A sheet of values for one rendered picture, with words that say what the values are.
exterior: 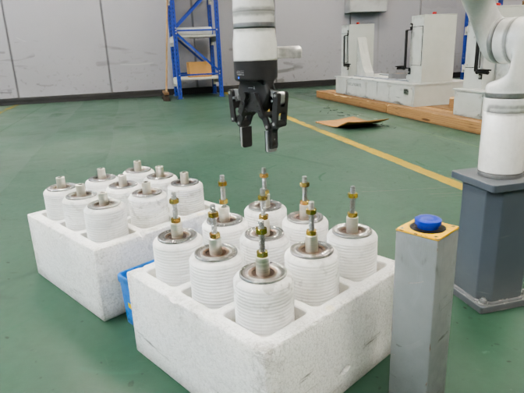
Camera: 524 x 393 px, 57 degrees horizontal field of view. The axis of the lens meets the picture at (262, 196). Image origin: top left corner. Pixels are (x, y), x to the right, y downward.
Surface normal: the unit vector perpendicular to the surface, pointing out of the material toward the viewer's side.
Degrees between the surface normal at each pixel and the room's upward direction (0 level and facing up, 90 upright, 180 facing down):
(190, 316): 90
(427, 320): 90
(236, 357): 90
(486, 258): 90
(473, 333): 0
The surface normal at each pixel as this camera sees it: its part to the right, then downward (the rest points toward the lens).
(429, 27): 0.25, 0.28
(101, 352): -0.04, -0.95
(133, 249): 0.71, 0.18
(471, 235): -0.96, 0.11
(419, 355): -0.72, 0.23
